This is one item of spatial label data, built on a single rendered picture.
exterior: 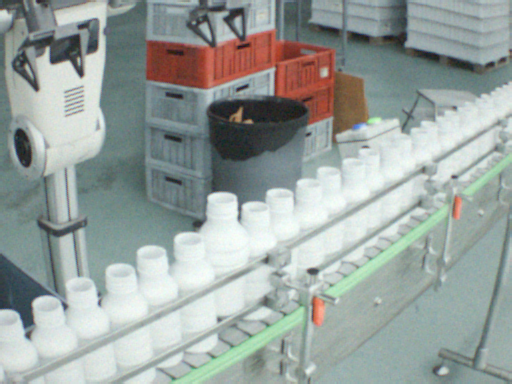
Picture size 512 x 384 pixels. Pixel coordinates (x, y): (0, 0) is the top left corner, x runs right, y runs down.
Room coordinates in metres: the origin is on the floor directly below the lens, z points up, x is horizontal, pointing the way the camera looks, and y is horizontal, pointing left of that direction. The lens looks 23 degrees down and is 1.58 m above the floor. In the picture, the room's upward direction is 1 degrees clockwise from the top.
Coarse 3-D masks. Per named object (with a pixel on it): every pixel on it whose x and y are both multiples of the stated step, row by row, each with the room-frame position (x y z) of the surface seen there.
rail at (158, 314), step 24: (384, 192) 1.10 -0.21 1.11; (336, 216) 0.99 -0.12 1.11; (360, 240) 1.05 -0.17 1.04; (264, 264) 0.87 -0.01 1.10; (216, 288) 0.79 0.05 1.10; (288, 288) 0.91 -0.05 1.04; (168, 312) 0.73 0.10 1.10; (240, 312) 0.83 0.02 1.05; (24, 336) 0.63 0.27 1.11; (120, 336) 0.67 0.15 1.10; (72, 360) 0.61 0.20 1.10
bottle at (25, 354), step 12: (0, 312) 0.60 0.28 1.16; (12, 312) 0.60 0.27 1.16; (0, 324) 0.60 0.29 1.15; (12, 324) 0.60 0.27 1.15; (0, 336) 0.57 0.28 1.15; (12, 336) 0.57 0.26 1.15; (0, 348) 0.57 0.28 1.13; (12, 348) 0.57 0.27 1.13; (24, 348) 0.58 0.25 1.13; (0, 360) 0.56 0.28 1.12; (12, 360) 0.56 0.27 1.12; (24, 360) 0.57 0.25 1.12; (36, 360) 0.58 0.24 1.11; (12, 372) 0.56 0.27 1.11; (24, 372) 0.56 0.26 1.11
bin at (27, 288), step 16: (0, 256) 1.13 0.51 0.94; (0, 272) 1.14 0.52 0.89; (16, 272) 1.09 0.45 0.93; (0, 288) 1.15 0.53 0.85; (16, 288) 1.10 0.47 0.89; (32, 288) 1.05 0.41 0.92; (48, 288) 1.01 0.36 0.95; (0, 304) 1.14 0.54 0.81; (16, 304) 1.11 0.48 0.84; (64, 304) 0.97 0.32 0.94; (32, 320) 1.07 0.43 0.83
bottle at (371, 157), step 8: (360, 152) 1.14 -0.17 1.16; (368, 152) 1.15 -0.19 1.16; (376, 152) 1.14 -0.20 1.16; (368, 160) 1.12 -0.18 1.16; (376, 160) 1.12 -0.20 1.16; (368, 168) 1.11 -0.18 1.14; (376, 168) 1.12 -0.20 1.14; (368, 176) 1.11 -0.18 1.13; (376, 176) 1.12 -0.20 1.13; (368, 184) 1.10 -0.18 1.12; (376, 184) 1.11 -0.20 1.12; (376, 192) 1.11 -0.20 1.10; (368, 208) 1.10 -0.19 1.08; (376, 208) 1.11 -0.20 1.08; (368, 216) 1.10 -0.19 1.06; (376, 216) 1.11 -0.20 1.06; (368, 224) 1.10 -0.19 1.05; (376, 224) 1.11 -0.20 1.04; (368, 232) 1.10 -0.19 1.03; (376, 240) 1.12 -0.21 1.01
